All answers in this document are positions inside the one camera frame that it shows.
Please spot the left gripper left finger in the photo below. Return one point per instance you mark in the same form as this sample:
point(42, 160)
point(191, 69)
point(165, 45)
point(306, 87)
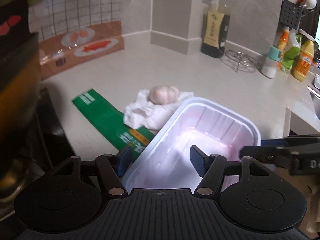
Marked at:
point(111, 168)

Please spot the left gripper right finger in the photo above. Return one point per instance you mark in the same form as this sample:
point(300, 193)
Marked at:
point(211, 169)

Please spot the red rectangular food container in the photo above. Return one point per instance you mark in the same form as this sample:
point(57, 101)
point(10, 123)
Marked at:
point(165, 162)

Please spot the black gas stove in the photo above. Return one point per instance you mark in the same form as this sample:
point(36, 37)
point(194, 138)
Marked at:
point(38, 148)

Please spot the crumpled white tissue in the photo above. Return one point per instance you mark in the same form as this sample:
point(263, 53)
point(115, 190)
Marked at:
point(144, 113)

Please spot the garlic bulb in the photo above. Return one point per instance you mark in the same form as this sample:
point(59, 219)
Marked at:
point(163, 95)

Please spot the teal lid salt shaker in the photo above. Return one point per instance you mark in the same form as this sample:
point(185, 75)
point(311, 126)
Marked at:
point(270, 67)

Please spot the stainless steel sink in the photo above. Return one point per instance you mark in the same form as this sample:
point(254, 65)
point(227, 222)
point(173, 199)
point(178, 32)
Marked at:
point(314, 90)

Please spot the black frying pan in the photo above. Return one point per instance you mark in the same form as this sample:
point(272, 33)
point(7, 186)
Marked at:
point(20, 82)

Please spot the dark soy sauce bottle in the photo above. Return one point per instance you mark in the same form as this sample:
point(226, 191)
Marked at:
point(216, 25)

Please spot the green white vegetable bag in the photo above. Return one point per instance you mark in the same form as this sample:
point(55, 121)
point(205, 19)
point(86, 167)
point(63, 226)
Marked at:
point(291, 51)

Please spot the yellow detergent bottle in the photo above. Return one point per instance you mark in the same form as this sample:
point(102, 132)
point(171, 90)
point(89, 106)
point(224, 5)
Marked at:
point(304, 61)

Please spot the orange detergent bottle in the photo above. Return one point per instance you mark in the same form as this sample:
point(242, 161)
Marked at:
point(281, 45)

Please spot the white orange spoon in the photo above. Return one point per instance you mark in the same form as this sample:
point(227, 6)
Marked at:
point(308, 5)

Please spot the metal wire steamer rack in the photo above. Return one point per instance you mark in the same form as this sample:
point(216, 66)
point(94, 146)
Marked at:
point(241, 62)

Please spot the cartoon kitchen wall sticker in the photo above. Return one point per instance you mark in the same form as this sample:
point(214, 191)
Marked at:
point(72, 32)

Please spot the black perforated wall rack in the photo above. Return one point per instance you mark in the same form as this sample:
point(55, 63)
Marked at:
point(291, 14)

